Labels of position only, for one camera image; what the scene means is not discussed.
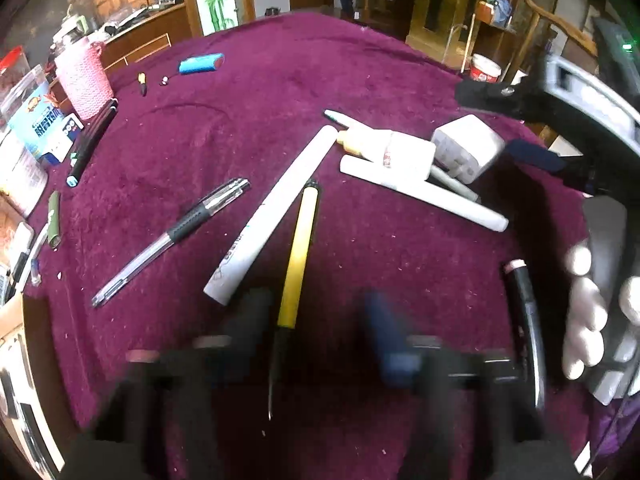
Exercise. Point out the person's right hand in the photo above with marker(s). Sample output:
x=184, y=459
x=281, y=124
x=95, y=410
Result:
x=582, y=320

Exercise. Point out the white marker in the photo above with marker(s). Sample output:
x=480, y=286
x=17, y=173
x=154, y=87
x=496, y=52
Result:
x=450, y=202
x=280, y=200

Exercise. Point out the pink knit covered bottle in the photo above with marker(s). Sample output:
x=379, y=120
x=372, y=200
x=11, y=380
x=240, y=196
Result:
x=82, y=80

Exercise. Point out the black pen pink end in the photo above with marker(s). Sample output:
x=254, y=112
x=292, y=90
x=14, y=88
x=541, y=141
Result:
x=522, y=310

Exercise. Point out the wooden counter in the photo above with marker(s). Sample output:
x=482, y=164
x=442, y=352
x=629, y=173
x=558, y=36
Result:
x=150, y=30

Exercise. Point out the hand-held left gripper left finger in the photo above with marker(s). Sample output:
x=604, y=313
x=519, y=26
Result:
x=250, y=320

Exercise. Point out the slim white pen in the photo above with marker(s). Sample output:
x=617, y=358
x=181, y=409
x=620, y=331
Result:
x=340, y=119

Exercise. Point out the green pen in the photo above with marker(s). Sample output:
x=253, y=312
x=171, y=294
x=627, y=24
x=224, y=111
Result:
x=54, y=215

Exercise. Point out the clear gel pen black grip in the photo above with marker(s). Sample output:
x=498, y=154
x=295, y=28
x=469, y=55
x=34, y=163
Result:
x=190, y=220

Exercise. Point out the yellow black screwdriver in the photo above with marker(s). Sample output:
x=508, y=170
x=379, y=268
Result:
x=142, y=85

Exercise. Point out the yellow pen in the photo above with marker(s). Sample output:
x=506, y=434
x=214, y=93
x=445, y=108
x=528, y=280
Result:
x=297, y=260

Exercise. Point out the blue bag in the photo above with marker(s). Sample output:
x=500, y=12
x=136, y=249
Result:
x=500, y=7

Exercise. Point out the white plastic jar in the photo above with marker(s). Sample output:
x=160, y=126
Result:
x=20, y=175

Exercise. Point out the white charger with prongs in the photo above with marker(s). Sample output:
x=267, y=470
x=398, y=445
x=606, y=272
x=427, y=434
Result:
x=465, y=145

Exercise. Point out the orange printed box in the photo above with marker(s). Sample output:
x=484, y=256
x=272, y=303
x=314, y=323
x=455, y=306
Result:
x=12, y=230

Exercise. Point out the blue printed box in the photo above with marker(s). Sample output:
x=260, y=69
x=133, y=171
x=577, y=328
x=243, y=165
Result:
x=40, y=125

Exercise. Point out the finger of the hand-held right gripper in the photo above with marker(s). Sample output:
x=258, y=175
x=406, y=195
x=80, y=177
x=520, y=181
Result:
x=480, y=95
x=535, y=156

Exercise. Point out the white bottle tan cap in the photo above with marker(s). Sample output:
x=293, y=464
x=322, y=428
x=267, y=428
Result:
x=400, y=152

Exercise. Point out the clear jar red lid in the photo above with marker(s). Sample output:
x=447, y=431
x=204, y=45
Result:
x=12, y=67

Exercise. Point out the white bucket red label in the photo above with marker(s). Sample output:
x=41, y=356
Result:
x=485, y=67

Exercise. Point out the maroon velvet tablecloth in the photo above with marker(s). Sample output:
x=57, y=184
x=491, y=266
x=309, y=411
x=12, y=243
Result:
x=350, y=85

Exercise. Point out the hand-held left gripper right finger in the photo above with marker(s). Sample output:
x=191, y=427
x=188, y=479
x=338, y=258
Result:
x=387, y=345

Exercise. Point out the black marker teal tip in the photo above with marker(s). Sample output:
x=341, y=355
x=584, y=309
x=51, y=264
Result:
x=80, y=160

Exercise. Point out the wooden chair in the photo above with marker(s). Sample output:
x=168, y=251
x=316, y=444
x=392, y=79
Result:
x=537, y=15

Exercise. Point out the white kettle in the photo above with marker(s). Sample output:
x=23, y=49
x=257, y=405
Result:
x=75, y=24

